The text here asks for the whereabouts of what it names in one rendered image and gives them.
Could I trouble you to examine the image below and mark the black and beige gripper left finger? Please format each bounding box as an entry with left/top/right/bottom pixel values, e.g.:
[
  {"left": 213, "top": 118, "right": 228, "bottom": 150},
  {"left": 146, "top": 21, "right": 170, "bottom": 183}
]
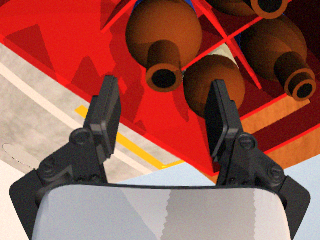
[{"left": 9, "top": 75, "right": 121, "bottom": 240}]

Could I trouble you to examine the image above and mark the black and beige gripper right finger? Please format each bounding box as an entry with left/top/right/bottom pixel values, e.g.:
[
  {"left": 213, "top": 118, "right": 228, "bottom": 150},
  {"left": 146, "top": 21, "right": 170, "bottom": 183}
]
[{"left": 204, "top": 79, "right": 311, "bottom": 240}]

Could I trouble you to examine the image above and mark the red crate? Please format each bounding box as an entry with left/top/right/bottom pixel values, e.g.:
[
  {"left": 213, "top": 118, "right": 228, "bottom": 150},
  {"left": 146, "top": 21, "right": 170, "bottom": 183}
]
[{"left": 0, "top": 0, "right": 320, "bottom": 176}]

